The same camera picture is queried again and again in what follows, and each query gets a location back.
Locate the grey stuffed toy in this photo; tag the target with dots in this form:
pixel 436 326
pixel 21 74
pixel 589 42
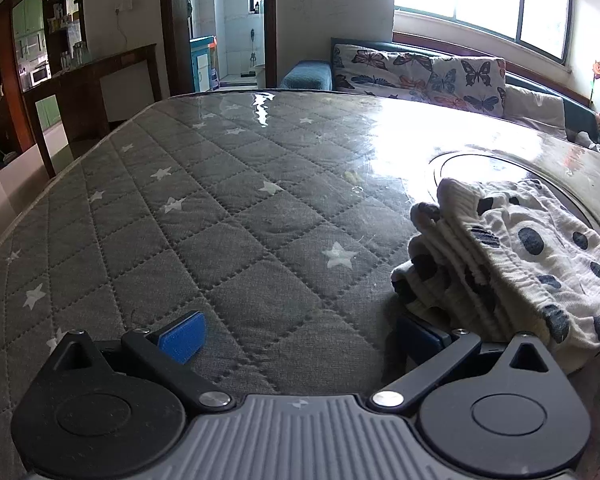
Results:
pixel 583 139

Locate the colourful pinwheel flower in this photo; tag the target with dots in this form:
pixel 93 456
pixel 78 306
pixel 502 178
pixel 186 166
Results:
pixel 595 77

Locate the blue sofa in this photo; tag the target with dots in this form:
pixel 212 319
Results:
pixel 317 75

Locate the beige plain cushion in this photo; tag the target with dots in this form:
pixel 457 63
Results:
pixel 536 110

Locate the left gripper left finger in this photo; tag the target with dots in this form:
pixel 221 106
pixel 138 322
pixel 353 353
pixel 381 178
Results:
pixel 162 355

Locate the blue white cabinet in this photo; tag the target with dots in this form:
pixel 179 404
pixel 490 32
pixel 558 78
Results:
pixel 202 51

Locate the grey quilted star mat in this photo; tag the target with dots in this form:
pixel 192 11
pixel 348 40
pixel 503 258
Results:
pixel 278 215

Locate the butterfly print pillow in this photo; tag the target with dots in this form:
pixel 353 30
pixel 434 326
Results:
pixel 371 72
pixel 474 84

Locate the white polka dot garment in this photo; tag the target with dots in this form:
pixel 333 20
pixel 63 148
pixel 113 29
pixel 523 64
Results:
pixel 504 258

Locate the dark wooden shelf unit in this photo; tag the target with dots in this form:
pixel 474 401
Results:
pixel 34 35

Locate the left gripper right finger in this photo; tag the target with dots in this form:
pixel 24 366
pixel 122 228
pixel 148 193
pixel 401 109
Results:
pixel 421 357

